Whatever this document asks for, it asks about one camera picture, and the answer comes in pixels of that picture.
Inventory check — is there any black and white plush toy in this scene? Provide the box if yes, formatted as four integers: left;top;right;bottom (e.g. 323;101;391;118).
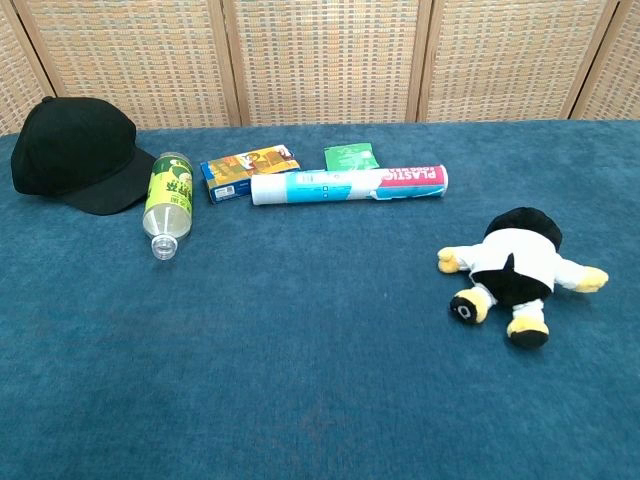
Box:
437;206;610;350

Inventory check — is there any plastic wrap roll tube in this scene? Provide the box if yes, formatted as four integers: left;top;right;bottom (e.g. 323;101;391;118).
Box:
250;164;449;207

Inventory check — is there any blue table cloth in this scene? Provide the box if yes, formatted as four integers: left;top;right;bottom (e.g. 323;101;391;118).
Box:
0;118;640;480

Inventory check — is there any green sachet packet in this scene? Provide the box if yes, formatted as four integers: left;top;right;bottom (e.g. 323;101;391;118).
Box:
323;141;380;171

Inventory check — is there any blue and orange carton box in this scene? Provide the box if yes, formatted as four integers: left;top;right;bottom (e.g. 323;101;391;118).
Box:
200;144;302;205

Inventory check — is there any clear bottle with green label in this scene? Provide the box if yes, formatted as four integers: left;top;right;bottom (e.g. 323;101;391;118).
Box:
142;151;195;262

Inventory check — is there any woven wooden folding screen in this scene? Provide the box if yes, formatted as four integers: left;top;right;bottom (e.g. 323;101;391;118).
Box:
0;0;640;137

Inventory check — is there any black baseball cap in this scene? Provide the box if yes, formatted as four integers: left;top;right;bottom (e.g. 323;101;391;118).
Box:
10;95;158;217

